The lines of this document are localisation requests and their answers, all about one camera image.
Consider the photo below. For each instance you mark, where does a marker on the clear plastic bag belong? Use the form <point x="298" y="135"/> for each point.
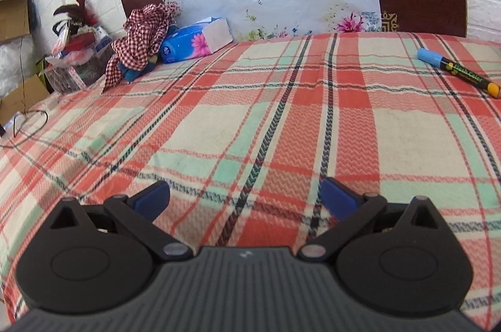
<point x="9" y="66"/>

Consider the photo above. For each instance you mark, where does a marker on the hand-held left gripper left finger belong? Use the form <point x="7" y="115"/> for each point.
<point x="150" y="197"/>

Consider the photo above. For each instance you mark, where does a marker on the flat cardboard box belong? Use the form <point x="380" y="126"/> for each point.
<point x="21" y="97"/>

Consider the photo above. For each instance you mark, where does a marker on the open cardboard box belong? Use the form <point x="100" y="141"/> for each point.
<point x="13" y="17"/>

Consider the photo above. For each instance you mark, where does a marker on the red plaid blanket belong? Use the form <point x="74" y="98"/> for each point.
<point x="242" y="113"/>

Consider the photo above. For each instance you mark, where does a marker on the red checked cloth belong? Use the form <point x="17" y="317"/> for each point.
<point x="143" y="32"/>

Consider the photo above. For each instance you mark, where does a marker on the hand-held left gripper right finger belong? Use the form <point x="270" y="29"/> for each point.
<point x="338" y="197"/>

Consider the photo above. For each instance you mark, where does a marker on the blue tissue pack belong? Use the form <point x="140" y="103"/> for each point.
<point x="195" y="40"/>

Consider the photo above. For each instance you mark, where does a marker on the red feather decoration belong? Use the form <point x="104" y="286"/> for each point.
<point x="80" y="9"/>

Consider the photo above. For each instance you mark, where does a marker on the clear wrapped gift basket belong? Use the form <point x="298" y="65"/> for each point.
<point x="76" y="56"/>

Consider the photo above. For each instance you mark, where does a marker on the blue capped black marker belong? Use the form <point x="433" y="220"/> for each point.
<point x="458" y="70"/>

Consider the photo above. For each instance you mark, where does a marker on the blue plush toy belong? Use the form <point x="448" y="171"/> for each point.
<point x="131" y="70"/>

